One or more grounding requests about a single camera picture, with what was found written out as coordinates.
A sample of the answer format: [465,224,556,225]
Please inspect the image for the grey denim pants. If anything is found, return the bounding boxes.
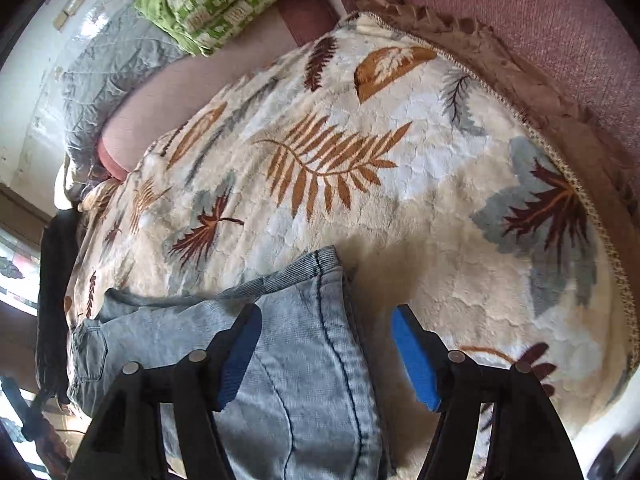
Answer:
[67,245,392,480]

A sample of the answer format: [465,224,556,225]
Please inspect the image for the person's hand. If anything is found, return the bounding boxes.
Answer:
[35,419,72,480]

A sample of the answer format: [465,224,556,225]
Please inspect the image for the stained glass window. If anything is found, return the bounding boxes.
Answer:
[0,230,40,316]

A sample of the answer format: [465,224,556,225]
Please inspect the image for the black jacket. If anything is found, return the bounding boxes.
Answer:
[35,209,81,405]

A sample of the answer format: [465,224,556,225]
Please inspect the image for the cream pillow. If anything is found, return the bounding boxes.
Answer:
[53,155,80,210]

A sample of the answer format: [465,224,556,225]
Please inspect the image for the leaf pattern quilted blanket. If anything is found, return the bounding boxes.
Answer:
[65,13,639,479]

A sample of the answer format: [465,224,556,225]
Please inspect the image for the grey quilted pillow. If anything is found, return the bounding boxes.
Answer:
[62,6,186,184]

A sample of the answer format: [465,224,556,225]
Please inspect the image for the pink red sofa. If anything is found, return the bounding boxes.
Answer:
[97,0,639,179]

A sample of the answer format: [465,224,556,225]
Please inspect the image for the beige wall switch plate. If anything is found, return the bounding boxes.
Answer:
[53,0,86,32]

